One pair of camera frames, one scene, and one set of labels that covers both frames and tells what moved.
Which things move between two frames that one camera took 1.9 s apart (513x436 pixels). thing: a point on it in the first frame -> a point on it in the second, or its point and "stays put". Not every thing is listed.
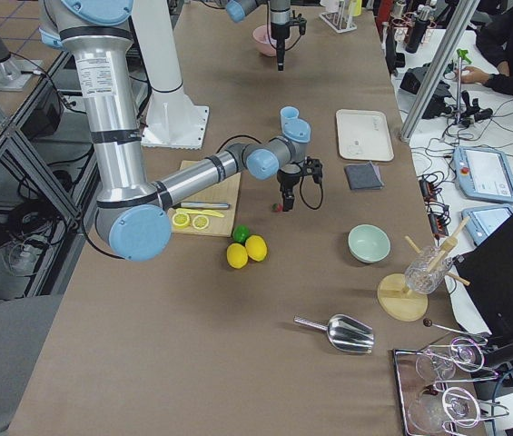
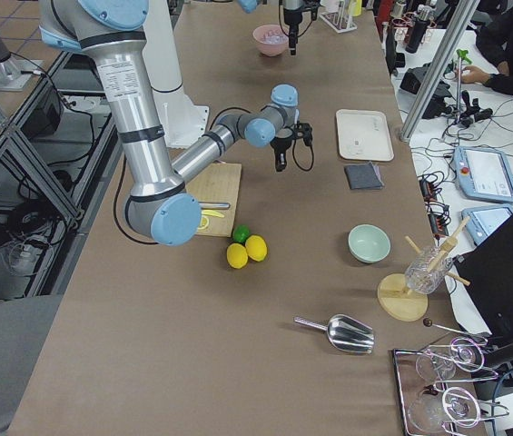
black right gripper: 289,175 -> 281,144
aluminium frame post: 462,21 stays put
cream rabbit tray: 364,134 stays put
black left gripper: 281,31 -> 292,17
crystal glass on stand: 425,273 stays put
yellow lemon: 237,255 stays put
